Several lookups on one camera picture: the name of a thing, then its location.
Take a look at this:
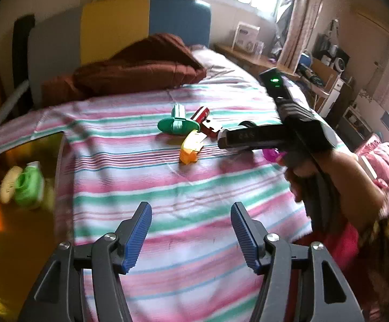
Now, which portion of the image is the white carton box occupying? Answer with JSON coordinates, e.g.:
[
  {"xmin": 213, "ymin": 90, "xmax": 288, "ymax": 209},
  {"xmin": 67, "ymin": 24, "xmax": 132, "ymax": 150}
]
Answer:
[{"xmin": 231, "ymin": 22, "xmax": 261, "ymax": 53}]

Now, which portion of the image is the black rolled mat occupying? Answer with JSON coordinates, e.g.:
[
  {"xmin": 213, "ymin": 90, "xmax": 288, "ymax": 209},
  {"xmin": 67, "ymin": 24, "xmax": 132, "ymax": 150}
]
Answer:
[{"xmin": 13, "ymin": 14, "xmax": 36, "ymax": 84}]

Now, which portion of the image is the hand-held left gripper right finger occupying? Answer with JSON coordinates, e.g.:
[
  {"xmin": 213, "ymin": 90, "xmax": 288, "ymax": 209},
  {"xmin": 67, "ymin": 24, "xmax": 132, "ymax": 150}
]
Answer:
[{"xmin": 231, "ymin": 202, "xmax": 365, "ymax": 322}]

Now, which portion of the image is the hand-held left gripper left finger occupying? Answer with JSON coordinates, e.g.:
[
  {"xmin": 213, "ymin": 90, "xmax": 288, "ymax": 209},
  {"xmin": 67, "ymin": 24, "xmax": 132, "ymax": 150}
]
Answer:
[{"xmin": 19, "ymin": 201, "xmax": 153, "ymax": 322}]

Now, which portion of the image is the person's right forearm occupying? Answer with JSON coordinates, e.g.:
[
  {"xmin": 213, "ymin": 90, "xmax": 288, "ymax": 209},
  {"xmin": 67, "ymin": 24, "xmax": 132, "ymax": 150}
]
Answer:
[{"xmin": 315, "ymin": 148, "xmax": 388, "ymax": 233}]

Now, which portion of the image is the cardboard box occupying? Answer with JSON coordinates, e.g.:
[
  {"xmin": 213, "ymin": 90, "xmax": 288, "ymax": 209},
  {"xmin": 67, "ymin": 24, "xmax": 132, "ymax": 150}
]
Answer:
[{"xmin": 302, "ymin": 55, "xmax": 342, "ymax": 108}]

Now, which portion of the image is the white bed rail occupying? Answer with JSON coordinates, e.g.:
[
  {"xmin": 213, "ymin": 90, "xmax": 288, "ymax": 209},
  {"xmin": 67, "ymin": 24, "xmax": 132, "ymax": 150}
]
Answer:
[{"xmin": 0, "ymin": 80, "xmax": 31, "ymax": 129}]

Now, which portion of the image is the red metallic tube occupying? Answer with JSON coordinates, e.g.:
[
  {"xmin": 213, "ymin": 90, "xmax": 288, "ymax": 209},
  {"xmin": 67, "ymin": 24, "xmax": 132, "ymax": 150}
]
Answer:
[{"xmin": 194, "ymin": 105, "xmax": 212, "ymax": 122}]

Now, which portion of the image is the wooden shelf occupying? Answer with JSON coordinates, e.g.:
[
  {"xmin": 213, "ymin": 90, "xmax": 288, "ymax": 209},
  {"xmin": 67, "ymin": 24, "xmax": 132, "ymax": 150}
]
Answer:
[{"xmin": 215, "ymin": 42, "xmax": 303, "ymax": 78}]

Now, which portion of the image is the pink toy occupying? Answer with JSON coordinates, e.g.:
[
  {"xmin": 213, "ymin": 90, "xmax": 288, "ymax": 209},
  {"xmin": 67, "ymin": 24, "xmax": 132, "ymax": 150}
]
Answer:
[{"xmin": 262, "ymin": 148, "xmax": 286, "ymax": 164}]

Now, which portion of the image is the person's right hand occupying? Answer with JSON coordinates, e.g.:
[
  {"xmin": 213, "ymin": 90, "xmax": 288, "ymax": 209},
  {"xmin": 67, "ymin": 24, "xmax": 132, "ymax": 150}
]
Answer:
[{"xmin": 283, "ymin": 163, "xmax": 318, "ymax": 204}]

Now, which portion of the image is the white storage shelf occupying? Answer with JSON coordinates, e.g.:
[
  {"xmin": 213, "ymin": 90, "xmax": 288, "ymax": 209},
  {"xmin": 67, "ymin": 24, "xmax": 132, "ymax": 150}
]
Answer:
[{"xmin": 336, "ymin": 105, "xmax": 374, "ymax": 142}]

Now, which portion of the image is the light green toy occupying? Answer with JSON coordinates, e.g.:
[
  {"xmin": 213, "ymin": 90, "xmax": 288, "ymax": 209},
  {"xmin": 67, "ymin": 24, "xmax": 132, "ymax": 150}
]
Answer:
[{"xmin": 15, "ymin": 162, "xmax": 46, "ymax": 209}]

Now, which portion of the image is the red puzzle piece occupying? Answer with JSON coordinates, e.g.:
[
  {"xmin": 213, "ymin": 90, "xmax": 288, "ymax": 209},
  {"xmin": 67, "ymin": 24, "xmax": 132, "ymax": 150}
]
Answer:
[{"xmin": 200, "ymin": 120, "xmax": 224, "ymax": 138}]

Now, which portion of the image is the brown quilt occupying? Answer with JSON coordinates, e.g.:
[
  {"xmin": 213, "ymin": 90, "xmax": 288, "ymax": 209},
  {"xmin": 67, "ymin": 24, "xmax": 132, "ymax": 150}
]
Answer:
[{"xmin": 42, "ymin": 33, "xmax": 208, "ymax": 106}]

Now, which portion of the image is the yellow orange toy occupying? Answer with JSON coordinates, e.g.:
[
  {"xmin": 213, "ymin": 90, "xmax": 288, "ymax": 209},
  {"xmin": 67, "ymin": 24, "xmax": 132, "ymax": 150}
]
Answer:
[{"xmin": 180, "ymin": 130, "xmax": 207, "ymax": 165}]

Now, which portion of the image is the grey yellow blue headboard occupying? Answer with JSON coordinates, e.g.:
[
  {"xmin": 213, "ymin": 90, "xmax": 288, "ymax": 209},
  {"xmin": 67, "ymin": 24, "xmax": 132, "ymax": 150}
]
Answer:
[{"xmin": 27, "ymin": 0, "xmax": 212, "ymax": 111}]

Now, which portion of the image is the pink green striped blanket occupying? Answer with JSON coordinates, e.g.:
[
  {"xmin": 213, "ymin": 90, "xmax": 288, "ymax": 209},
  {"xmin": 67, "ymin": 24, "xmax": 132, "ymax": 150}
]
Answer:
[{"xmin": 0, "ymin": 82, "xmax": 346, "ymax": 322}]

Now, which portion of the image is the cream oval toy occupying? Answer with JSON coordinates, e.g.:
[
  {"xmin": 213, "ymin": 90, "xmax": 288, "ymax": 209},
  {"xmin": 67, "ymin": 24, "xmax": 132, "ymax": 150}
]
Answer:
[{"xmin": 0, "ymin": 167, "xmax": 22, "ymax": 204}]

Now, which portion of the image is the gold tin box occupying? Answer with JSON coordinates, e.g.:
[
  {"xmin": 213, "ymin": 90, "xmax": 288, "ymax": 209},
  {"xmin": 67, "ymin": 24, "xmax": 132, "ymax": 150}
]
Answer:
[{"xmin": 0, "ymin": 131, "xmax": 68, "ymax": 322}]

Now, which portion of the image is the pale patterned curtain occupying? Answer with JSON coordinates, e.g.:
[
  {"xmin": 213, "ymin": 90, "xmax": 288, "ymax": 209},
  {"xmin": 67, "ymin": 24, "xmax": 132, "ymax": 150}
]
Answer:
[{"xmin": 278, "ymin": 0, "xmax": 325, "ymax": 74}]

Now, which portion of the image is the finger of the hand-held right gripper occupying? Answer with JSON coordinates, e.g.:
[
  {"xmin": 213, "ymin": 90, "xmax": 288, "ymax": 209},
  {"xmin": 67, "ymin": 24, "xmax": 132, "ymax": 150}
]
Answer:
[{"xmin": 217, "ymin": 124, "xmax": 286, "ymax": 150}]

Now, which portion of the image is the teal green toy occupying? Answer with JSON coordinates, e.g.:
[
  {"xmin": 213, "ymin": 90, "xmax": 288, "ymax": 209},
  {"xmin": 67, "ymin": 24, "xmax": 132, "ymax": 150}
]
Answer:
[{"xmin": 157, "ymin": 104, "xmax": 200, "ymax": 137}]

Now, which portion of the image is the dark foil sheet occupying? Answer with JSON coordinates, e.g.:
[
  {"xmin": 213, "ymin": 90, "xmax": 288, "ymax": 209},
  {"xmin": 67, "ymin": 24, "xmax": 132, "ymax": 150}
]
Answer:
[{"xmin": 274, "ymin": 0, "xmax": 303, "ymax": 55}]

